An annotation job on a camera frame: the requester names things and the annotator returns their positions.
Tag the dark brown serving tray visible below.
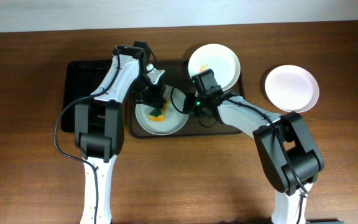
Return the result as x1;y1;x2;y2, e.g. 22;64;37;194
126;60;240;139

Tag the yellow green sponge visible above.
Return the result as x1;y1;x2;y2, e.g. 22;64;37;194
148;98;170;122

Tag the black rectangular sponge tray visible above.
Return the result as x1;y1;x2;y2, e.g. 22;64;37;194
61;59;112;133

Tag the pink plate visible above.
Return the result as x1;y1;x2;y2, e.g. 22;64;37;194
264;65;320;113

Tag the light blue plate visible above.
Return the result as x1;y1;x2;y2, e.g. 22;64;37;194
135;85;189;136

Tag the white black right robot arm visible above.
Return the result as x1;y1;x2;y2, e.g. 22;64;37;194
190;69;324;223

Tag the cream white plate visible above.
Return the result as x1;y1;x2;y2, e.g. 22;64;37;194
188;44;241;90

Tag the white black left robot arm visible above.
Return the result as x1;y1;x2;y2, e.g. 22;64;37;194
75;41;167;223

